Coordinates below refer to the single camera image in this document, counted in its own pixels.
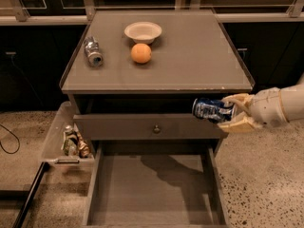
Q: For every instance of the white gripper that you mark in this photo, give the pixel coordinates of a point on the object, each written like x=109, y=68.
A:
x=265, y=106

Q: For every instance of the blue pepsi can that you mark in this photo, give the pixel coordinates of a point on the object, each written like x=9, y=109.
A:
x=215, y=111

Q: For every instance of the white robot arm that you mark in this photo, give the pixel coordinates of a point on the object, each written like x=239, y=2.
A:
x=292, y=98

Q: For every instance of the round brass drawer knob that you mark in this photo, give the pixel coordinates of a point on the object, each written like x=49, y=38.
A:
x=156, y=129

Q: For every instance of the grey wooden drawer cabinet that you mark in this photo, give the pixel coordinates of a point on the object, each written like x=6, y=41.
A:
x=192, y=58

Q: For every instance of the open grey lower drawer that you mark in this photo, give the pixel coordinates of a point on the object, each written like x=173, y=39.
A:
x=155, y=185

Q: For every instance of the closed grey upper drawer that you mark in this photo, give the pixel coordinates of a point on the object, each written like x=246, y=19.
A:
x=108, y=127

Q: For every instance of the crushed silver can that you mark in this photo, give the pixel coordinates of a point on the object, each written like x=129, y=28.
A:
x=92, y=52

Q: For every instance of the orange fruit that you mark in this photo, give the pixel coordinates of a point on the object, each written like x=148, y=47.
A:
x=141, y=53

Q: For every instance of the white paper bowl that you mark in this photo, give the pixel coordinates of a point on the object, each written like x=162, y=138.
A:
x=143, y=32

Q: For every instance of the brown snack packet in bin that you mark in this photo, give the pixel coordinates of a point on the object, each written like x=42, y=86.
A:
x=84, y=150

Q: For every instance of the green snack packet in bin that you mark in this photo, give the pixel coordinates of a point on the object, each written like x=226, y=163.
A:
x=70, y=143

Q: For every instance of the clear plastic storage bin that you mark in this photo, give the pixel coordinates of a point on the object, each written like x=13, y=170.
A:
x=52, y=151

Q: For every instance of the metal window rail frame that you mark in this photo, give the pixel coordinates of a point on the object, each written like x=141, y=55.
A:
x=76, y=11

